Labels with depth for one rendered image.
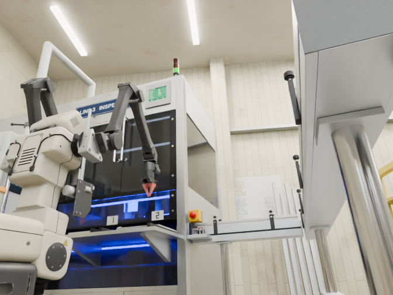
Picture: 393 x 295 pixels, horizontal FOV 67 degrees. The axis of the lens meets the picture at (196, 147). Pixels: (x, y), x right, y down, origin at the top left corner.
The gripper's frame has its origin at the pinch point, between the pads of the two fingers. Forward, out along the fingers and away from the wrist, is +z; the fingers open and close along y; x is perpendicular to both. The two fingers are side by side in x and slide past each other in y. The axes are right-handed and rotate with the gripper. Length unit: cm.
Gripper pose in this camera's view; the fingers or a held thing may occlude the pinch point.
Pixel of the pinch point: (148, 195)
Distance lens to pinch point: 176.4
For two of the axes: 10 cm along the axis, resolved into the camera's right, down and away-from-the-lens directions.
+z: 0.5, 9.2, -3.9
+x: -9.5, 1.6, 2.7
